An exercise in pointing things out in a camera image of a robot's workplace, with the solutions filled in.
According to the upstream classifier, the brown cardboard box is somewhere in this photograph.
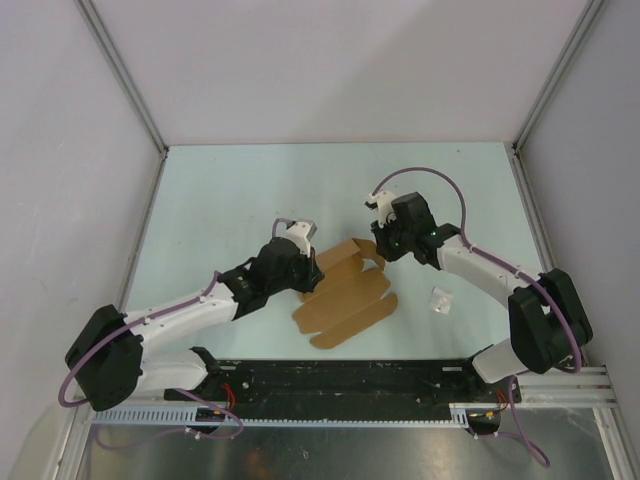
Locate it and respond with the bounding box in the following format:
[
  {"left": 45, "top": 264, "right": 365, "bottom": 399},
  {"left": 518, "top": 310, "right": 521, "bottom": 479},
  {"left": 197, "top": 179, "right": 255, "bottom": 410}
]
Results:
[{"left": 292, "top": 238, "right": 398, "bottom": 350}]

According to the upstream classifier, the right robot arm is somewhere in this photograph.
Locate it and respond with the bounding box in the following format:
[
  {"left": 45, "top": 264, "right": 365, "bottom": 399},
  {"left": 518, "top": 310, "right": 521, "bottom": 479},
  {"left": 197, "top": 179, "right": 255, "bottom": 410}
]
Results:
[{"left": 366, "top": 191, "right": 593, "bottom": 401}]

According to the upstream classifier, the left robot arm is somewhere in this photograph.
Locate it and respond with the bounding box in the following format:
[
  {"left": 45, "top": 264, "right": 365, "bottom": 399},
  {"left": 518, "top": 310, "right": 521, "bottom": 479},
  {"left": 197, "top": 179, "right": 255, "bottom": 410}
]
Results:
[{"left": 65, "top": 237, "right": 324, "bottom": 412}]

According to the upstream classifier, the small white plastic piece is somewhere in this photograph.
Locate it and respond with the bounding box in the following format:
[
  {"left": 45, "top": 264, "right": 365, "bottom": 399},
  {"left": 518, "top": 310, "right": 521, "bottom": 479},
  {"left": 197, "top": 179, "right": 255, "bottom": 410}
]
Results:
[{"left": 429, "top": 287, "right": 453, "bottom": 315}]

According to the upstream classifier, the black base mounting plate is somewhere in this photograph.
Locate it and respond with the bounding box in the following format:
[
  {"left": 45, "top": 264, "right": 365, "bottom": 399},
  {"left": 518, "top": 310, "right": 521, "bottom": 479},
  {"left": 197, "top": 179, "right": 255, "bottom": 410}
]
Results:
[{"left": 195, "top": 359, "right": 521, "bottom": 422}]

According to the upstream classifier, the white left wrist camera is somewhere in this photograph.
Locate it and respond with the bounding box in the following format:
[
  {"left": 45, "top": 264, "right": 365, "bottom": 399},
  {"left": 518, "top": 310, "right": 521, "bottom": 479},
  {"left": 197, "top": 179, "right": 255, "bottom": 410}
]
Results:
[{"left": 284, "top": 219, "right": 317, "bottom": 258}]

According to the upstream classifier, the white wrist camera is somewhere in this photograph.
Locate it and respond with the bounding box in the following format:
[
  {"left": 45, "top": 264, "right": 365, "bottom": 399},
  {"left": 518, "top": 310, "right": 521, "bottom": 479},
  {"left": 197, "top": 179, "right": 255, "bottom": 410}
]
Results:
[
  {"left": 284, "top": 219, "right": 317, "bottom": 258},
  {"left": 365, "top": 190, "right": 396, "bottom": 228}
]

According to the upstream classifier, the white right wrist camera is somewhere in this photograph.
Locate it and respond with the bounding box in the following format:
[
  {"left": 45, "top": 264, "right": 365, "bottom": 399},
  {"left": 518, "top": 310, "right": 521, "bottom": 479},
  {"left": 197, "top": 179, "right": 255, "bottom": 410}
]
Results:
[{"left": 365, "top": 190, "right": 396, "bottom": 228}]

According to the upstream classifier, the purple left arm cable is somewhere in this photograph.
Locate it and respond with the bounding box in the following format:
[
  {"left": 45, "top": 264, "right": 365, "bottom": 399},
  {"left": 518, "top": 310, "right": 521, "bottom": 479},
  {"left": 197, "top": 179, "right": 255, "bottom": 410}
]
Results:
[{"left": 57, "top": 216, "right": 301, "bottom": 451}]

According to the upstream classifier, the grey slotted cable duct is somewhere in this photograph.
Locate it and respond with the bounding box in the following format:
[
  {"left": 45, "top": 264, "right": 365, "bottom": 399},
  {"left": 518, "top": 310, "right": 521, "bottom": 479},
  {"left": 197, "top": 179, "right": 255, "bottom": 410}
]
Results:
[{"left": 87, "top": 402, "right": 471, "bottom": 429}]

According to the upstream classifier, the right aluminium corner post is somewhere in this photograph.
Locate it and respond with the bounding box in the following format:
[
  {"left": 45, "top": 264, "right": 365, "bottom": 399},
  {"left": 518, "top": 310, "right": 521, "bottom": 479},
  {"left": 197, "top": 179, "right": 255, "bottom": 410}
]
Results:
[{"left": 511, "top": 0, "right": 606, "bottom": 153}]

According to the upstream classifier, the aluminium corner post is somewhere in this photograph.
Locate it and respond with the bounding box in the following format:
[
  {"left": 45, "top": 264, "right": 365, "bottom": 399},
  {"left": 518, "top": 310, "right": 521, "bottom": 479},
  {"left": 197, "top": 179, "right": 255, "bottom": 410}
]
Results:
[
  {"left": 73, "top": 0, "right": 169, "bottom": 154},
  {"left": 511, "top": 0, "right": 606, "bottom": 153}
]

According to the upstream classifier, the left aluminium corner post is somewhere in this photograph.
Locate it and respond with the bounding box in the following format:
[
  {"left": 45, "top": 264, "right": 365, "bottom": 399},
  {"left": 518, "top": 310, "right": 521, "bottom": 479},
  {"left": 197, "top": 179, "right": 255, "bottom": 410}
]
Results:
[{"left": 73, "top": 0, "right": 169, "bottom": 154}]

